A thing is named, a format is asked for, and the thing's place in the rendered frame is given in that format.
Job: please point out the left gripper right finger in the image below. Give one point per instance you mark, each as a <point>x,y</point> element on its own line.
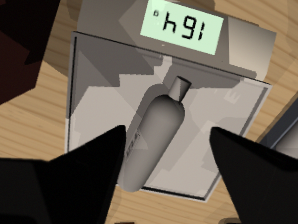
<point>262,182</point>

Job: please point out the red open-top box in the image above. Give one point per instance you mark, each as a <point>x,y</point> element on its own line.
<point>25,27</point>

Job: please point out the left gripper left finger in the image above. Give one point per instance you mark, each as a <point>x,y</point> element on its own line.
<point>74,188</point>

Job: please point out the grey digital scale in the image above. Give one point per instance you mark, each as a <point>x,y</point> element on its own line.
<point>112,82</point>

